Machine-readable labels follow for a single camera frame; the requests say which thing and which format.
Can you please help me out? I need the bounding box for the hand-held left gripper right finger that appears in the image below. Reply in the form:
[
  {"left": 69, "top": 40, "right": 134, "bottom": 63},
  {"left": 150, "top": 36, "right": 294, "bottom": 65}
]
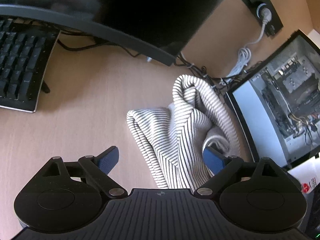
[{"left": 194, "top": 146, "right": 288, "bottom": 197}]

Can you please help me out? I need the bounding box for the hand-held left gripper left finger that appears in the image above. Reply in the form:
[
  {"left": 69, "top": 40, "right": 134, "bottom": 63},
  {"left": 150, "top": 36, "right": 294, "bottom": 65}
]
[{"left": 34, "top": 145, "right": 128, "bottom": 198}]

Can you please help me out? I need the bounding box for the striped knit garment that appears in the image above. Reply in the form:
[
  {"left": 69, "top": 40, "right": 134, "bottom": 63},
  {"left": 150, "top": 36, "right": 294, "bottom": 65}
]
[{"left": 126, "top": 74, "right": 242, "bottom": 190}]

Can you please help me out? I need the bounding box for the white glass-sided computer case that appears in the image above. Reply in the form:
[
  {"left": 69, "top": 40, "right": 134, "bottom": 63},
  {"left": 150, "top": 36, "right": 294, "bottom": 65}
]
[{"left": 225, "top": 29, "right": 320, "bottom": 173}]

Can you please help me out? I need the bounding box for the white paper with red print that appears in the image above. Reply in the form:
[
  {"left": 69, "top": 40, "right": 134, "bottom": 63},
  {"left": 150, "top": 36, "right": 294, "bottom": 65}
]
[{"left": 287, "top": 155, "right": 320, "bottom": 196}]

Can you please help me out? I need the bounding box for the dark device with green light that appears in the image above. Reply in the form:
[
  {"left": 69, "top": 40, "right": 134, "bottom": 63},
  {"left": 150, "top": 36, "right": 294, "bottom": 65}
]
[{"left": 300, "top": 185, "right": 320, "bottom": 240}]

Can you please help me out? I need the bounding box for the black computer keyboard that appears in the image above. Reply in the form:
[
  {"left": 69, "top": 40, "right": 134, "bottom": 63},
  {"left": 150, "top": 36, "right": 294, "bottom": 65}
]
[{"left": 0, "top": 17, "right": 62, "bottom": 113}]

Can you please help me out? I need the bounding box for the black curved computer monitor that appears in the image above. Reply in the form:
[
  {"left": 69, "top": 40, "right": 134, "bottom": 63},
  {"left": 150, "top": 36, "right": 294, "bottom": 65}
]
[{"left": 0, "top": 0, "right": 240, "bottom": 67}]

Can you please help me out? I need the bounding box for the black cable bundle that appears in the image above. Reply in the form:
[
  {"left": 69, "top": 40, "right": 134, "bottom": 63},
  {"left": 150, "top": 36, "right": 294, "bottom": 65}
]
[{"left": 57, "top": 30, "right": 253, "bottom": 94}]

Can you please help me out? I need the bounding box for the white plug with cable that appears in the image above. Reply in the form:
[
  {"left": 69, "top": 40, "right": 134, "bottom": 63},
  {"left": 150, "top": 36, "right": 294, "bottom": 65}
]
[{"left": 220, "top": 4, "right": 273, "bottom": 83}]

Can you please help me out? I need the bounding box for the black wall socket strip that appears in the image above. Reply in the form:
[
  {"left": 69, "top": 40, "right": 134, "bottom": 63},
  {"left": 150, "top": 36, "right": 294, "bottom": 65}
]
[{"left": 232, "top": 0, "right": 284, "bottom": 38}]

